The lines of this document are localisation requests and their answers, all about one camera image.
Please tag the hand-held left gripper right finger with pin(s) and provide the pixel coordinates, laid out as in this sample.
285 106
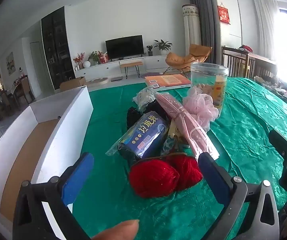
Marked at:
213 177

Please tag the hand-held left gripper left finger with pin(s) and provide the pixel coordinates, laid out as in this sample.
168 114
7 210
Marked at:
78 177

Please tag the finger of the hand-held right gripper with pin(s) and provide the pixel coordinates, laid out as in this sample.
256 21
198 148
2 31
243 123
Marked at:
281 145

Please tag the red yarn ball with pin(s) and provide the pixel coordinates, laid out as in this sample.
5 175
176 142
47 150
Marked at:
153 180
189 172

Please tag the white box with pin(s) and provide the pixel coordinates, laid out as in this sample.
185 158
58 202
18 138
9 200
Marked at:
66 130

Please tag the pink umbrella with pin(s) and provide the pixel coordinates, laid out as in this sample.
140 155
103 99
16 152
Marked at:
188 122

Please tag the blue garbage bag roll pack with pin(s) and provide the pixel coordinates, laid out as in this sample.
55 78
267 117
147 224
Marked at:
146 135

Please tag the person's left hand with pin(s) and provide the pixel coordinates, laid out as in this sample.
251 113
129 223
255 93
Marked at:
121 231

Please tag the green tablecloth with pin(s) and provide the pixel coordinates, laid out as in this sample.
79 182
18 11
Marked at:
246 120

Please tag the teal patterned pouch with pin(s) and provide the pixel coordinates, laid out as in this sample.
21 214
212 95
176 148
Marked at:
169 143

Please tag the pink mesh bath pouf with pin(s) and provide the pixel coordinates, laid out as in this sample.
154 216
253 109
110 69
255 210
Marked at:
203 107

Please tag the black mesh cloth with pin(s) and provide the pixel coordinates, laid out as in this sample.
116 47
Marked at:
133 115

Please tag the brown cardboard box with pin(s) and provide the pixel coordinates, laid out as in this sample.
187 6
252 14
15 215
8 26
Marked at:
73 82

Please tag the white pet bed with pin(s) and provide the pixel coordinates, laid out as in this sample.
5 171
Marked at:
98 81

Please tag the clear plastic snack jar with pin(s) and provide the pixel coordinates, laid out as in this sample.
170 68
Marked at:
206 77

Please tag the clear plastic bag item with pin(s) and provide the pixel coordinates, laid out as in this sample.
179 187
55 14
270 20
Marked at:
144 97

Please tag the wooden dining chair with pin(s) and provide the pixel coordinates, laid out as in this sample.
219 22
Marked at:
24 87

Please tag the orange book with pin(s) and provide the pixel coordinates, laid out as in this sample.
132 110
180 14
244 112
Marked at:
173 80

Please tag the grey floor scale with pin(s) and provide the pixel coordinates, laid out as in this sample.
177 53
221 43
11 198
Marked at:
117 78

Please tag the small card box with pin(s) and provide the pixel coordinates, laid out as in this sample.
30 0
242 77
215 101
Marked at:
154 81
156 86

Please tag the white sheer curtain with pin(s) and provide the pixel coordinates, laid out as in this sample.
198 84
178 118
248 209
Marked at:
266 25

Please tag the white round vase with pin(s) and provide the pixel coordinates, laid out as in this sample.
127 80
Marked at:
86 64

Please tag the red flower bouquet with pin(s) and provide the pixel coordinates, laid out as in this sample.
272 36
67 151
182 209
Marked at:
79 58

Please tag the purple rug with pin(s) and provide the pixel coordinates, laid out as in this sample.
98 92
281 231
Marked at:
153 74

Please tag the red gift box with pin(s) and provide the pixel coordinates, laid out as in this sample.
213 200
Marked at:
103 59

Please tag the bushy green potted plant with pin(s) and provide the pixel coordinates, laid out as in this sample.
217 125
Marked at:
94 56

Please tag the orange lounge chair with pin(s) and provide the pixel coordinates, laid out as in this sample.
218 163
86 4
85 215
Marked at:
183 58

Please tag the white door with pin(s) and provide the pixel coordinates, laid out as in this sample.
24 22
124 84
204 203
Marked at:
37 60

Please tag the wooden bench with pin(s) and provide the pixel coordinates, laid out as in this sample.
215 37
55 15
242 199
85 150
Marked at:
131 64

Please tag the white television cabinet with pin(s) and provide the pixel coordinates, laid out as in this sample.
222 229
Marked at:
156 62

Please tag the black display cabinet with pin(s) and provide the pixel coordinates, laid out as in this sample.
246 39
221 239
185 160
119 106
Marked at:
57 50

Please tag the black television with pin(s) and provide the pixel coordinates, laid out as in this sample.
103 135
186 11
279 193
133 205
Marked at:
124 47

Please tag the large green potted plant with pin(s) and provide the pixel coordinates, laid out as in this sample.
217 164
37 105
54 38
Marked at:
163 45

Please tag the small green potted plant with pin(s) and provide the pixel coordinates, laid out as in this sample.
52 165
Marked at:
149 48

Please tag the grey curtain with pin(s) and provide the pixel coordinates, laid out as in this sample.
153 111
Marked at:
206 17

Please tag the covered standing air conditioner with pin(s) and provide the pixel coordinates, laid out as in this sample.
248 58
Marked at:
191 25

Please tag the framed wall painting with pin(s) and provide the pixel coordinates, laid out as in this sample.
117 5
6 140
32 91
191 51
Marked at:
10 63

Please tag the red wall hanging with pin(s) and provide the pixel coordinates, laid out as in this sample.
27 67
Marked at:
224 15

